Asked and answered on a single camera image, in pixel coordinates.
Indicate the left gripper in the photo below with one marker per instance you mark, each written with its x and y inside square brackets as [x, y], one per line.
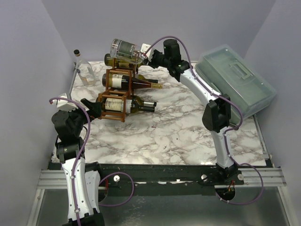
[94, 111]

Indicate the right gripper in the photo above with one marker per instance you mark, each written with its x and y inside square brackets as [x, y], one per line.
[153, 58]

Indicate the clear bottle dark label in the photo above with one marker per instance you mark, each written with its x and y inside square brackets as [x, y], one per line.
[126, 51]

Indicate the clear wine bottle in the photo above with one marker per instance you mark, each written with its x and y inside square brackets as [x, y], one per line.
[84, 70]

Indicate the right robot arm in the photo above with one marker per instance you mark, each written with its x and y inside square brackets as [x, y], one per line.
[217, 113]

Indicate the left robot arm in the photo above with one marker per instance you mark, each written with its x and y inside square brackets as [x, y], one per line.
[75, 153]

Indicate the dark bottle gold foil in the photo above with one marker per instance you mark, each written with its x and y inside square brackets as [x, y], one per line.
[119, 81]

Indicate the brown wooden wine rack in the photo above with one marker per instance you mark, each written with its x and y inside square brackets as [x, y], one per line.
[122, 95]

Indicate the green bottle white label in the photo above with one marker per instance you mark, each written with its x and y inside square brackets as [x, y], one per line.
[133, 105]

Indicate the green bottle behind rack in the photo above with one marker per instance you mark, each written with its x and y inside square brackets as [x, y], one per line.
[122, 67]

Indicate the translucent green plastic toolbox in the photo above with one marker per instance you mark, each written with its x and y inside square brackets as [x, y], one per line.
[228, 73]

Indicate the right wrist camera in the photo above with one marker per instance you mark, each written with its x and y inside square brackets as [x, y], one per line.
[146, 51]

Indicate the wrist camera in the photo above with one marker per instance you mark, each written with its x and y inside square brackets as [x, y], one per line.
[146, 51]
[63, 105]

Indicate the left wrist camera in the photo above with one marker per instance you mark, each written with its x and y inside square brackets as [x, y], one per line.
[63, 105]

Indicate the black front mounting rail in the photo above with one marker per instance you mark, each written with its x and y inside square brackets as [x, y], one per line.
[125, 180]

